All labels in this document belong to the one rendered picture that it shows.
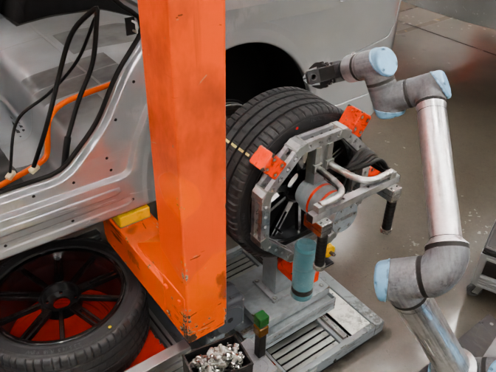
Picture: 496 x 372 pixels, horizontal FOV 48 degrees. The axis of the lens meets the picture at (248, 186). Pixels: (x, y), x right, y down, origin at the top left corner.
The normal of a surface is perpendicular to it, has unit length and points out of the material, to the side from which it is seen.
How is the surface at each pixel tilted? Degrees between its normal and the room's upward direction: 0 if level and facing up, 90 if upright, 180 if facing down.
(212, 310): 90
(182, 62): 90
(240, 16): 90
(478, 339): 0
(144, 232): 0
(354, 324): 0
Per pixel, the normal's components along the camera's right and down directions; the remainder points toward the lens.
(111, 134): 0.59, 0.48
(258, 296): 0.02, -0.82
